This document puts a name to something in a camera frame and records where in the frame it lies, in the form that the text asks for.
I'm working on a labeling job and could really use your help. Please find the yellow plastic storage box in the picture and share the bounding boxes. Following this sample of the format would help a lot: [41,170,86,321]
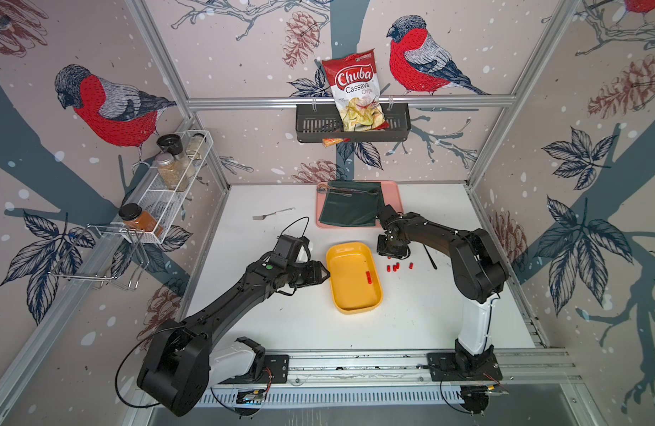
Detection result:
[326,241,384,315]

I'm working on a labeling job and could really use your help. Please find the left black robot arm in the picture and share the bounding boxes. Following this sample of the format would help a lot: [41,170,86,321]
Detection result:
[137,234,330,416]

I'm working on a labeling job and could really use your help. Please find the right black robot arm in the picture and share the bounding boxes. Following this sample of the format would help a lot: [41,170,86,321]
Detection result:
[377,204,508,376]

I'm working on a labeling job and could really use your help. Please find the black plastic fork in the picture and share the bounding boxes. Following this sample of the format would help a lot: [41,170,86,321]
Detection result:
[423,245,438,270]

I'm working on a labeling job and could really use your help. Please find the pink plastic tray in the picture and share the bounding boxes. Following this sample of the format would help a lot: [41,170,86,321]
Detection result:
[316,181,403,228]

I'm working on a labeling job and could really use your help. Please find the dark green folded cloth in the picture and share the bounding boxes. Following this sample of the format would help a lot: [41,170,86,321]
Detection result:
[319,180,384,227]

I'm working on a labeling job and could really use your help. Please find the black tongs on tray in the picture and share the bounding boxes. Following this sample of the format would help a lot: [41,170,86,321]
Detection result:
[317,183,380,197]

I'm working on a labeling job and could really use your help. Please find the silver metal fork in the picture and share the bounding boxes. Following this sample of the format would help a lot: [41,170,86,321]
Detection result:
[252,207,296,221]

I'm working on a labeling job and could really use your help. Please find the left circuit board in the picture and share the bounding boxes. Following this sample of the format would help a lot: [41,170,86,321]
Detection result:
[235,389,266,406]

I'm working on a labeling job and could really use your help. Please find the clear pale spice jar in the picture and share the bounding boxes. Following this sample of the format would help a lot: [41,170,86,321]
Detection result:
[185,133,207,162]

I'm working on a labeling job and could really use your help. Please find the silver lid spice jar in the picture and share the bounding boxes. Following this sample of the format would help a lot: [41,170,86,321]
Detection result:
[155,153,188,192]

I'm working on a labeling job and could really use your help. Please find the Chuba cassava chips bag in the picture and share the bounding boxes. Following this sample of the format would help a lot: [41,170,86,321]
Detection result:
[321,50,389,132]

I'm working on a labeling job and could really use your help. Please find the orange spice jar black lid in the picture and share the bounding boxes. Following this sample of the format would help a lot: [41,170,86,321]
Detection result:
[118,203,163,237]

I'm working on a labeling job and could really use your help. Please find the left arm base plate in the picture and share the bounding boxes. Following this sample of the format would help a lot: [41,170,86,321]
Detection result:
[222,354,289,384]

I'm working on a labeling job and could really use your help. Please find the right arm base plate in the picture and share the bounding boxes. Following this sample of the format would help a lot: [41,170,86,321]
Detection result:
[426,351,503,382]

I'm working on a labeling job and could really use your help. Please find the black wire hanging basket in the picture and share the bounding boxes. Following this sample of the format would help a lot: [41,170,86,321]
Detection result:
[294,102,412,145]

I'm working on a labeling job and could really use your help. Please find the white wire spice rack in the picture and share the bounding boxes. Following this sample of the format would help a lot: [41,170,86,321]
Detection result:
[111,130,212,247]

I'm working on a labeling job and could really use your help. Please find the aluminium frame crossbar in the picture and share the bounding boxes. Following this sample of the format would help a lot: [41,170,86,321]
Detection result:
[186,94,519,111]

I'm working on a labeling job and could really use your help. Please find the chrome wire holder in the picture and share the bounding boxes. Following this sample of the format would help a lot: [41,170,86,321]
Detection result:
[50,224,151,291]

